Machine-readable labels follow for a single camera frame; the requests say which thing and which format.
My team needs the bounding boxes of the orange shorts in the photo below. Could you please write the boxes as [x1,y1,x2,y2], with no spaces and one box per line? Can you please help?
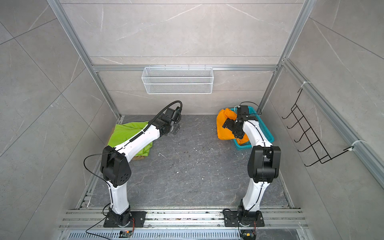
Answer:
[216,108,249,145]

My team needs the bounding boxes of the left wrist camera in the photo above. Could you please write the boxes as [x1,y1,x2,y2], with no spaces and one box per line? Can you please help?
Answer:
[165,107,182,123]

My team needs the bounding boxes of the small green circuit board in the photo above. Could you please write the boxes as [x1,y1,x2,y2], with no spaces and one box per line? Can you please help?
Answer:
[119,230,134,238]

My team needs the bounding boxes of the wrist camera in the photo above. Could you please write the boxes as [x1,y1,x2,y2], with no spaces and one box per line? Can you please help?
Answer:
[237,105,250,117]
[165,107,182,123]

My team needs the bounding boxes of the lime green shorts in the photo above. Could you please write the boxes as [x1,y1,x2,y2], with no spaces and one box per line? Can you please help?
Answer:
[108,122,153,157]

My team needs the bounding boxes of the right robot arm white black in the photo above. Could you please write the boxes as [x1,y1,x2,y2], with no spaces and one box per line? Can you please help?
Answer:
[223,119,281,227]

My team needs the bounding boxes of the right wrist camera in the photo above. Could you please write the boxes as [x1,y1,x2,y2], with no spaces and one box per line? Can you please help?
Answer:
[237,105,250,117]

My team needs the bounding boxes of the aluminium frame rail front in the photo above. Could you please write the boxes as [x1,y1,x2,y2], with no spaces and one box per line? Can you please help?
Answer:
[58,208,309,230]

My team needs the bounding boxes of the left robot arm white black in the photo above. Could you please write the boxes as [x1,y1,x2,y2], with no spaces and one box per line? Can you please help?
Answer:
[101,121,180,227]

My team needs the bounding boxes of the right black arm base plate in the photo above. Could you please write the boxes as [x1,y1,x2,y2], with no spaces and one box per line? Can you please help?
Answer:
[222,209,265,228]

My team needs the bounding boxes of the white wire mesh basket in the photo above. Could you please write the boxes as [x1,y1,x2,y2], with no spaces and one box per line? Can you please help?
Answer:
[142,67,214,95]

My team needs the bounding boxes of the teal plastic basket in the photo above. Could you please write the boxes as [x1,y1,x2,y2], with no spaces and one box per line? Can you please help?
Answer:
[233,106,275,151]

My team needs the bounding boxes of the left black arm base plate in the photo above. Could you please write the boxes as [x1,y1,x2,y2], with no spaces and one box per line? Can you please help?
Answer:
[103,211,147,228]

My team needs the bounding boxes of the black wire hook rack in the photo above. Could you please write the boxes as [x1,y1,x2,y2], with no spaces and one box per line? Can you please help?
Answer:
[281,89,355,168]

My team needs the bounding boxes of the khaki tan shorts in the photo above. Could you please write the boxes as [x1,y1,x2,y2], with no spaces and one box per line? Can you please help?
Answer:
[132,156,147,161]

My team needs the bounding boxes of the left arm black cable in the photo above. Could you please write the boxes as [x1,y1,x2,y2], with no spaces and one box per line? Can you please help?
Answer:
[146,100,183,130]

